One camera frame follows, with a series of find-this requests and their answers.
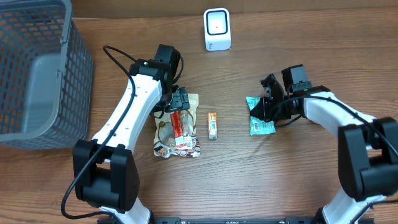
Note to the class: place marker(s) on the white barcode scanner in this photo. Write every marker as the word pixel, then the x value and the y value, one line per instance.
pixel 217 29

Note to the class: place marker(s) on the orange Kleenex tissue pack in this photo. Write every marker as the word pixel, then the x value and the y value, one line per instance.
pixel 212 126

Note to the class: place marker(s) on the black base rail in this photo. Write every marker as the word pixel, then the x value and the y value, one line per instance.
pixel 230 221

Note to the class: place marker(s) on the beige snack pouch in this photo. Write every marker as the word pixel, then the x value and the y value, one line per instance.
pixel 164 142

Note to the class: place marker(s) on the teal wet wipes pack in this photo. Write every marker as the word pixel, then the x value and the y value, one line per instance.
pixel 257 126

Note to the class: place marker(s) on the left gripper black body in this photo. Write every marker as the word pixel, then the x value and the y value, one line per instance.
pixel 179 101

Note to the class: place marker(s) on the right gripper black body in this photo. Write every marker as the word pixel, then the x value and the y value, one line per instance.
pixel 274 93

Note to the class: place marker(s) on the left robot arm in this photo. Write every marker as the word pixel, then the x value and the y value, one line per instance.
pixel 106 181

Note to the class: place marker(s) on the red snack stick packet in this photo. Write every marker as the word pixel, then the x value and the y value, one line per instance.
pixel 182 141

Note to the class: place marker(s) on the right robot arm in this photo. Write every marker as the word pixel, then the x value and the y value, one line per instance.
pixel 367 146

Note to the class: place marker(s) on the grey plastic mesh basket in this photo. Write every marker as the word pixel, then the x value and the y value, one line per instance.
pixel 47 74

